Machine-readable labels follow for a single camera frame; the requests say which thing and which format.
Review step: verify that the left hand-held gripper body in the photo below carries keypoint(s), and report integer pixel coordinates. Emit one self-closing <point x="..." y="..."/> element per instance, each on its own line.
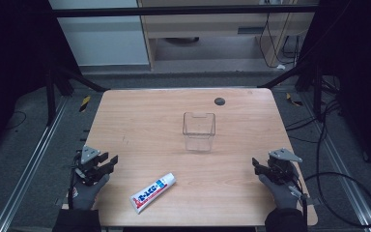
<point x="89" y="161"/>

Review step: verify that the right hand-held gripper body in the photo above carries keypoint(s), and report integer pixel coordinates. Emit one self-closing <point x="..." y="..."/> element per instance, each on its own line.
<point x="281" y="166"/>

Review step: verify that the white toothpaste tube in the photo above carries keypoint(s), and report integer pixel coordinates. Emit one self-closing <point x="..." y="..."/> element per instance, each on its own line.
<point x="153" y="192"/>

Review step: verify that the clear plastic container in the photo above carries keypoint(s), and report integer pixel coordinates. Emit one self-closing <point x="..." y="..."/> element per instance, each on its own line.
<point x="198" y="131"/>

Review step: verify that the yellow black tape strip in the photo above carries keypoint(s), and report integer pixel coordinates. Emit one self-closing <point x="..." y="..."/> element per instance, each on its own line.
<point x="293" y="100"/>
<point x="84" y="103"/>

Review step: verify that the grey round table grommet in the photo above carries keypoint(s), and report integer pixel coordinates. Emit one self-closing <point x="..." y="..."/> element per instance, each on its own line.
<point x="219" y="101"/>

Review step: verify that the black metal stand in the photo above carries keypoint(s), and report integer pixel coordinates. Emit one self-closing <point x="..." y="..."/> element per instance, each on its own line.
<point x="50" y="96"/>
<point x="317" y="93"/>

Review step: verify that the white plug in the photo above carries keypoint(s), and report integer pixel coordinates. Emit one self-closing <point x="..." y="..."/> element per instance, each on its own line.
<point x="280" y="67"/>

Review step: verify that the black curtain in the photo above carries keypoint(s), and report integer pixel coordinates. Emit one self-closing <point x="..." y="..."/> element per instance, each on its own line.
<point x="9" y="64"/>
<point x="360" y="80"/>

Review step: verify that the white cabinet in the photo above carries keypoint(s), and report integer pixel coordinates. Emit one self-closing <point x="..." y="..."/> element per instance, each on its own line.
<point x="103" y="35"/>

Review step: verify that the light wooden desk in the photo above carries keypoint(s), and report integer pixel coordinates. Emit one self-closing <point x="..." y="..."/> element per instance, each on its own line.
<point x="206" y="24"/>

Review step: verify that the silver floor rail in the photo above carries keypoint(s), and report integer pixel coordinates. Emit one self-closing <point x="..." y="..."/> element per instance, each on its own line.
<point x="35" y="154"/>
<point x="341" y="174"/>

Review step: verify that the black horizontal frame bar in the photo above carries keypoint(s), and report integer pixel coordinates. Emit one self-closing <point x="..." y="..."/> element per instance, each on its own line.
<point x="180" y="10"/>

